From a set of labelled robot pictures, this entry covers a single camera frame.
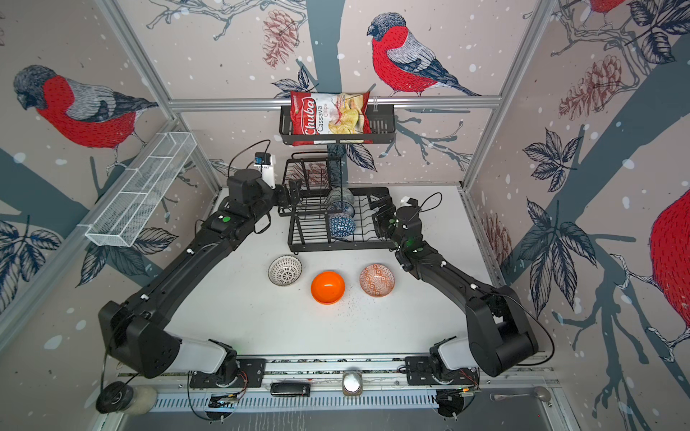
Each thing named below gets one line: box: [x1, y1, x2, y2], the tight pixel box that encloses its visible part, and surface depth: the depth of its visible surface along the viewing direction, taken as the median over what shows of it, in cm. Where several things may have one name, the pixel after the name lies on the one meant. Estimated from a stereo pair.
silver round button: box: [342, 370, 363, 396], surface depth 66 cm
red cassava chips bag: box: [290, 90, 374, 147], surface depth 90 cm
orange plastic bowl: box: [310, 271, 346, 306], surface depth 87 cm
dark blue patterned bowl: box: [328, 212, 357, 241], surface depth 105 cm
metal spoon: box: [488, 386, 552, 403], surface depth 72 cm
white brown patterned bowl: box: [267, 255, 303, 287], surface depth 94 cm
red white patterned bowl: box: [359, 263, 396, 298], surface depth 92 cm
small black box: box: [269, 382, 312, 398], surface depth 70 cm
